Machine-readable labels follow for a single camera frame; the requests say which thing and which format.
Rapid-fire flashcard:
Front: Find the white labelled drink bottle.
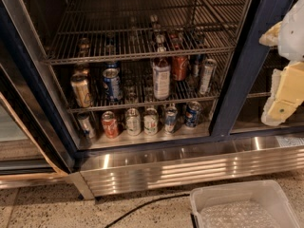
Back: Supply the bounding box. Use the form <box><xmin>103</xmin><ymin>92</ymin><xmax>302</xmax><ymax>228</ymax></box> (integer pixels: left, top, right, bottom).
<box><xmin>152</xmin><ymin>57</ymin><xmax>171</xmax><ymax>100</ymax></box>

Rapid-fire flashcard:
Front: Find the upper wire shelf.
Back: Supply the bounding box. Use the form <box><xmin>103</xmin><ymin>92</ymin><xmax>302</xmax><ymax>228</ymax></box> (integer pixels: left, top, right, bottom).
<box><xmin>46</xmin><ymin>0</ymin><xmax>250</xmax><ymax>66</ymax></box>

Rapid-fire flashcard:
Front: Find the blue pepsi can bottom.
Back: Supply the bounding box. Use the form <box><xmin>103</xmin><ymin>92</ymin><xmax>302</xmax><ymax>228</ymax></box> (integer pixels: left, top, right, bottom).
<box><xmin>184</xmin><ymin>101</ymin><xmax>201</xmax><ymax>127</ymax></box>

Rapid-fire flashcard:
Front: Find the silver can bottom left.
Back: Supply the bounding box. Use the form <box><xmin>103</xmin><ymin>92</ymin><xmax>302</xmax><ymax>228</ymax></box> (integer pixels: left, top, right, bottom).
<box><xmin>77</xmin><ymin>113</ymin><xmax>96</xmax><ymax>139</ymax></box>

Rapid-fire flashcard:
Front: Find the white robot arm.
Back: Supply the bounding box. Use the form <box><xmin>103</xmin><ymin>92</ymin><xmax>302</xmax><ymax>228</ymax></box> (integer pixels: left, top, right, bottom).
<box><xmin>259</xmin><ymin>0</ymin><xmax>304</xmax><ymax>126</ymax></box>

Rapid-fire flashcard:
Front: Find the white can bottom shelf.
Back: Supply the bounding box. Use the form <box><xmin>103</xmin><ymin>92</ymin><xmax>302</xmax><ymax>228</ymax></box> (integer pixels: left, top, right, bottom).
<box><xmin>125</xmin><ymin>108</ymin><xmax>142</xmax><ymax>136</ymax></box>

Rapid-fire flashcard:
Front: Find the clear plastic bin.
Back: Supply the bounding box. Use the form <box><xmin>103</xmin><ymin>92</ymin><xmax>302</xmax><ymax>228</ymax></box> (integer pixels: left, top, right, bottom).
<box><xmin>190</xmin><ymin>180</ymin><xmax>301</xmax><ymax>228</ymax></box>

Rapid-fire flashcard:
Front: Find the silver redbull can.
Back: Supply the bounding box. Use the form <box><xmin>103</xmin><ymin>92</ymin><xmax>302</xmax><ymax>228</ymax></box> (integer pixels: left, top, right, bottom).
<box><xmin>199</xmin><ymin>59</ymin><xmax>218</xmax><ymax>95</ymax></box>

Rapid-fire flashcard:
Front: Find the white green can bottom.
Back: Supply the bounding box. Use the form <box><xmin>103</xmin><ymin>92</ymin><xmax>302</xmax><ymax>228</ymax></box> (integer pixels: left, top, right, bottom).
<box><xmin>143</xmin><ymin>108</ymin><xmax>159</xmax><ymax>136</ymax></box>

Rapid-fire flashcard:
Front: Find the blue silver can bottom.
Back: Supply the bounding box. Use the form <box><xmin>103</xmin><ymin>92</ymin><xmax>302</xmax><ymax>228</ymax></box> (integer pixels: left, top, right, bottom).
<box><xmin>164</xmin><ymin>106</ymin><xmax>178</xmax><ymax>134</ymax></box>

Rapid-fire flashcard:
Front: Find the red coca cola can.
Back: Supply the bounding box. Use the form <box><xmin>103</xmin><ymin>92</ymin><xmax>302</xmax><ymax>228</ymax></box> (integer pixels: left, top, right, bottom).
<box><xmin>172</xmin><ymin>56</ymin><xmax>188</xmax><ymax>81</ymax></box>

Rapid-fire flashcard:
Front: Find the middle wire shelf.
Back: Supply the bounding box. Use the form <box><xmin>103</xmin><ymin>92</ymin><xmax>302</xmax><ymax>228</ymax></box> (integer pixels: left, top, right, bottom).
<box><xmin>54</xmin><ymin>53</ymin><xmax>230</xmax><ymax>113</ymax></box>

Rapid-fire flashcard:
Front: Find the open fridge glass door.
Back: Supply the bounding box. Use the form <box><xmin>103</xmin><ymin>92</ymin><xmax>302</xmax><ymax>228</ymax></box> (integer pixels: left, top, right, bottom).
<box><xmin>0</xmin><ymin>41</ymin><xmax>68</xmax><ymax>189</ymax></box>

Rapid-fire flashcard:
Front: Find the right compartment wire shelf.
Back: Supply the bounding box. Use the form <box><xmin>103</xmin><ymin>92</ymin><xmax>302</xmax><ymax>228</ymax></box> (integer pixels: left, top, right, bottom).
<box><xmin>248</xmin><ymin>47</ymin><xmax>288</xmax><ymax>98</ymax></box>

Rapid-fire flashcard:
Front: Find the dark can behind redbull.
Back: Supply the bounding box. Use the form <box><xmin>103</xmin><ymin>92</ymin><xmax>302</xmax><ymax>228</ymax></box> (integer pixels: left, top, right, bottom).
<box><xmin>190</xmin><ymin>54</ymin><xmax>203</xmax><ymax>77</ymax></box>

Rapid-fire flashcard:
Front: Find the bubble wrap sheet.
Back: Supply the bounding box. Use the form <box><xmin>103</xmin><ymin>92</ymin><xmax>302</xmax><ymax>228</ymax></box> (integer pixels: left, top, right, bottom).
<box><xmin>200</xmin><ymin>201</ymin><xmax>280</xmax><ymax>228</ymax></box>

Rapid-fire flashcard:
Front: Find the red coke can bottom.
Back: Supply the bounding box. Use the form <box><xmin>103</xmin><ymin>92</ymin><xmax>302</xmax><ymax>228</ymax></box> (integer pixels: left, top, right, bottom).
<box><xmin>102</xmin><ymin>111</ymin><xmax>119</xmax><ymax>139</ymax></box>

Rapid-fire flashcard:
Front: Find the gold can middle shelf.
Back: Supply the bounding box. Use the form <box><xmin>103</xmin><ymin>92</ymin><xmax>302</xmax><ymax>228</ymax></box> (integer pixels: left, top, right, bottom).
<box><xmin>70</xmin><ymin>74</ymin><xmax>91</xmax><ymax>108</ymax></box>

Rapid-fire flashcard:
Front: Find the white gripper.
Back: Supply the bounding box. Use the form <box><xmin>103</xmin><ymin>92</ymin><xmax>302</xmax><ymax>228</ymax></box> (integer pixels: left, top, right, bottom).
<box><xmin>259</xmin><ymin>0</ymin><xmax>304</xmax><ymax>61</ymax></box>

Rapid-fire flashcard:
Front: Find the black floor cable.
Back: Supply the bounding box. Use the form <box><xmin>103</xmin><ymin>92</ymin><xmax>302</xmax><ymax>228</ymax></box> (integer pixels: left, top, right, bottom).
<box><xmin>104</xmin><ymin>192</ymin><xmax>191</xmax><ymax>228</ymax></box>

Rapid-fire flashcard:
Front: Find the blue pepsi can middle shelf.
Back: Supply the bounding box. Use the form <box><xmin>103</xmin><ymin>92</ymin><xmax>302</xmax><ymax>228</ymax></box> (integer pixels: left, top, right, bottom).
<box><xmin>103</xmin><ymin>68</ymin><xmax>123</xmax><ymax>102</ymax></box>

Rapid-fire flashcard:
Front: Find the stainless steel fridge cabinet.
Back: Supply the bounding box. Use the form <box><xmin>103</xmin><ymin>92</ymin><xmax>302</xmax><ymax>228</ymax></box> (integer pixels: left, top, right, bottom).
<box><xmin>0</xmin><ymin>0</ymin><xmax>303</xmax><ymax>200</ymax></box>

